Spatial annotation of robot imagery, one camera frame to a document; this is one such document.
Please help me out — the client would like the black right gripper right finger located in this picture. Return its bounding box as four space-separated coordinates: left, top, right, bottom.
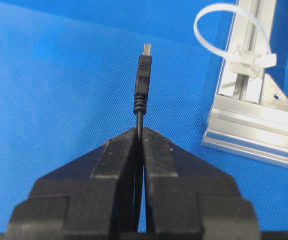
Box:
142 128 261 240

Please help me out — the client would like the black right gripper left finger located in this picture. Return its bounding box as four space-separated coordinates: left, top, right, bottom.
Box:
7 128 139 240

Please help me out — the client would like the black usb cable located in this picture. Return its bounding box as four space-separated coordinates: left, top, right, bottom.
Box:
132 43 153 233

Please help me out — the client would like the white zip tie loop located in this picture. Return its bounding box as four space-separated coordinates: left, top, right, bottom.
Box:
193 2 277 69

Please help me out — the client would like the blue cloth mat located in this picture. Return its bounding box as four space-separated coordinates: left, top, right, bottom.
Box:
0 0 288 232

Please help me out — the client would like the aluminium profile frame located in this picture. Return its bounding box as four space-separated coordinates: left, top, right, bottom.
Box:
197 0 288 168

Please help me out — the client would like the metal corner bracket lower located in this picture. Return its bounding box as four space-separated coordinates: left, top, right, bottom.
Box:
260 73 288 112

